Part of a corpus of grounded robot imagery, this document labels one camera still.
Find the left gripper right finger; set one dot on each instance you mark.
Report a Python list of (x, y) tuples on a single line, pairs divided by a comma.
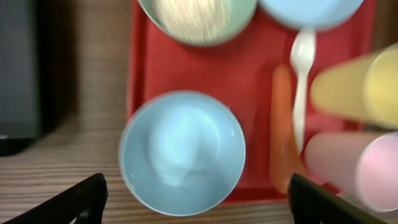
[(312, 204)]

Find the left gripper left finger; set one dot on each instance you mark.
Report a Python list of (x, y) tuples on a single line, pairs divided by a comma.
[(81, 203)]

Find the light blue bowl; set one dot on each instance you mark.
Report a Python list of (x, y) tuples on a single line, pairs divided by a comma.
[(182, 153)]

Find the green bowl with rice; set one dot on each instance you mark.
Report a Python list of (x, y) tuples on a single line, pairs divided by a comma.
[(200, 23)]

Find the orange carrot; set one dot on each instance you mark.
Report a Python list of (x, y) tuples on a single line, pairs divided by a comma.
[(284, 159)]

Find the pink cup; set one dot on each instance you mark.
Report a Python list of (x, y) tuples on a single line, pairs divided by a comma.
[(360, 163)]

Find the yellow cup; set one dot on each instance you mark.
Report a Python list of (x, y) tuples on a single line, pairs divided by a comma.
[(363, 89)]

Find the red serving tray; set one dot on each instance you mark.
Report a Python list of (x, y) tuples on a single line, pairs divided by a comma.
[(238, 74)]

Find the black plastic tray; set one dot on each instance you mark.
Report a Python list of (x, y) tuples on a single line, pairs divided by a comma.
[(20, 86)]

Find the white plastic spoon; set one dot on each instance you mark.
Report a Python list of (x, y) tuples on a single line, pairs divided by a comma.
[(302, 57)]

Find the light blue plate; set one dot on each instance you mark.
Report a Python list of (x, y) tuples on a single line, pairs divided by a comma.
[(318, 14)]

